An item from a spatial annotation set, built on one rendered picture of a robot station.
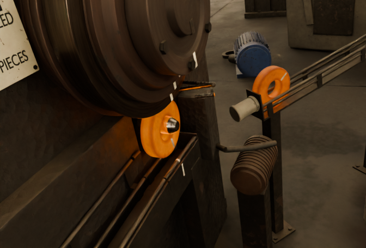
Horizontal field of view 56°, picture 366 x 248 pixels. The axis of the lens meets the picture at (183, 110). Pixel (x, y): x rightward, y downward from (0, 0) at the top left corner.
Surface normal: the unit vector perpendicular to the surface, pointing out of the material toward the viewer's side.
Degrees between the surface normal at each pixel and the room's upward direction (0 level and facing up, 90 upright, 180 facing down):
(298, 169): 0
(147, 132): 67
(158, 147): 90
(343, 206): 0
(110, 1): 76
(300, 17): 90
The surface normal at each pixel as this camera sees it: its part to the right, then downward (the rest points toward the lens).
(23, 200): -0.16, -0.87
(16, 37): 0.89, 0.07
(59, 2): -0.44, 0.23
